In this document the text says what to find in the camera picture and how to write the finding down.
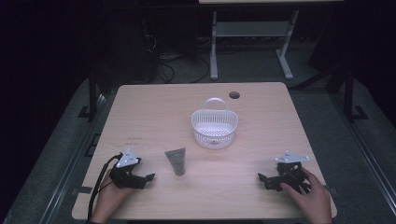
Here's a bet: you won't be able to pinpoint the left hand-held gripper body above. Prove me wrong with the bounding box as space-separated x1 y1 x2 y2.
108 147 147 190

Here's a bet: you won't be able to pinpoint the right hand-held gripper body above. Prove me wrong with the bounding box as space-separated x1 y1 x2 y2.
274 150 312 194

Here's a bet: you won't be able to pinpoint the person's right hand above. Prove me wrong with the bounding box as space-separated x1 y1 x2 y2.
279 167 334 224

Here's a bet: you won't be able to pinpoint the person's left hand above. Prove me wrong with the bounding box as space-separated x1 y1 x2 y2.
90 168 138 224

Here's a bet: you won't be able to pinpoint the grey squeeze tube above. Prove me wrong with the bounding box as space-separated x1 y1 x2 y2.
163 147 187 177

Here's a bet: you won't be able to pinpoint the white plastic basket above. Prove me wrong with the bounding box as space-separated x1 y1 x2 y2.
191 97 239 150

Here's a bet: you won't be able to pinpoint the black metal stand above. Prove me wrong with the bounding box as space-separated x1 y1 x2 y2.
78 66 101 122
342 66 370 123

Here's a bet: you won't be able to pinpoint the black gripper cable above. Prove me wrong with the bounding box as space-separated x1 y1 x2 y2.
87 152 124 222

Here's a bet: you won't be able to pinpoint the black floor cables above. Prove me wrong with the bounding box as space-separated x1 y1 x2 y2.
148 33 211 85

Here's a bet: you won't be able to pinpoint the white metal desk frame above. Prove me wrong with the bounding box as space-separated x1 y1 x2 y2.
209 9 300 81

